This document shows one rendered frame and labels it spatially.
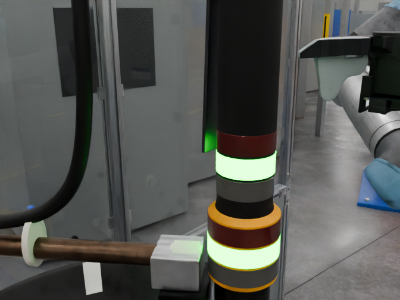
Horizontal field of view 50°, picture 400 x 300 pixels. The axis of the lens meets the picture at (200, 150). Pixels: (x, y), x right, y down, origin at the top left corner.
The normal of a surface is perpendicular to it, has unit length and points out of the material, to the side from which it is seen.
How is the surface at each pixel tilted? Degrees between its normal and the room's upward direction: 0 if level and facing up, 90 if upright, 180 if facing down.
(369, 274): 0
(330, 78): 94
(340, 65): 94
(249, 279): 90
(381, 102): 90
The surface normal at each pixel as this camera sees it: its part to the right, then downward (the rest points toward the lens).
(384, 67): -0.66, 0.23
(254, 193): 0.20, 0.30
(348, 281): 0.00, -0.95
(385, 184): -0.52, -0.04
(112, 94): 0.74, 0.20
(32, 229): 0.99, 0.04
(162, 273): -0.12, 0.30
